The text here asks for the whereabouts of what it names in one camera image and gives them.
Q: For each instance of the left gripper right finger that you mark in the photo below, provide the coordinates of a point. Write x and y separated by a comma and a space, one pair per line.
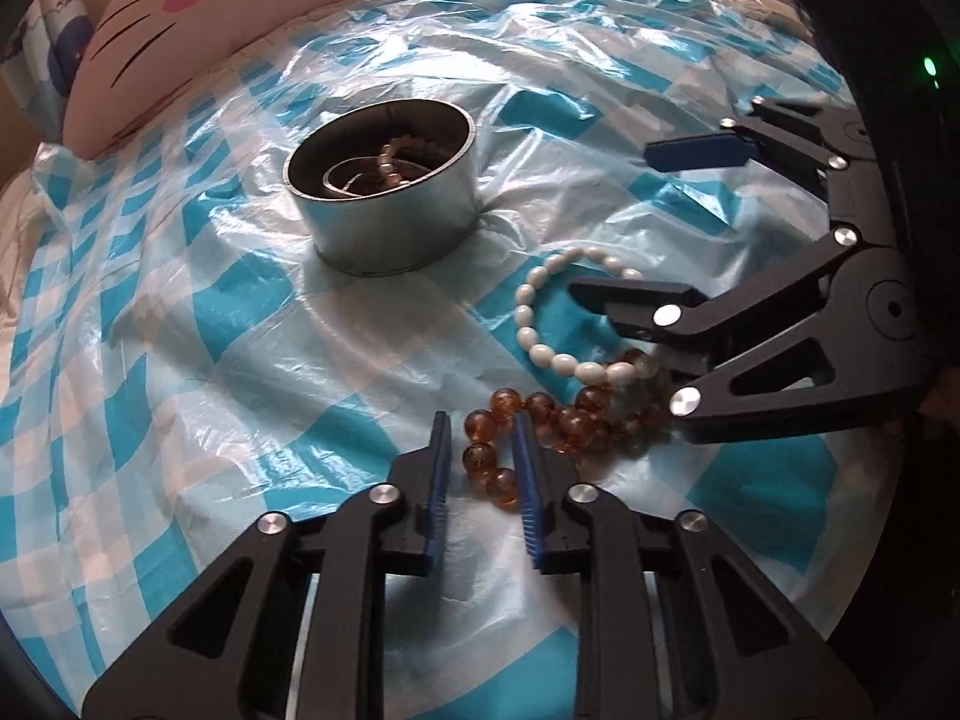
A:
676, 620

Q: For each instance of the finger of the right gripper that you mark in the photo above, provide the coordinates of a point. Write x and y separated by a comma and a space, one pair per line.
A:
713, 151
598, 295

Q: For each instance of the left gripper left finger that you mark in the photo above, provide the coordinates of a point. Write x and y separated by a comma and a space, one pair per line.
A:
289, 620

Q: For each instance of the round silver metal tin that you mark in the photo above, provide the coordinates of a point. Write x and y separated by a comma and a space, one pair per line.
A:
389, 187

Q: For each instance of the blue checkered plastic sheet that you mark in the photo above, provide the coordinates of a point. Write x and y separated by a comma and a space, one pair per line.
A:
184, 361

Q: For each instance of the white quilt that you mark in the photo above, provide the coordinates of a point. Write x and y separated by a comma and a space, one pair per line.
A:
25, 214

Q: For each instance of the pink cat face pillow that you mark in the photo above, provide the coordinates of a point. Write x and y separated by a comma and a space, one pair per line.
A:
143, 51

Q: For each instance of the left whale print curtain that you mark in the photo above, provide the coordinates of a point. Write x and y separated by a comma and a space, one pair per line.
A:
40, 61

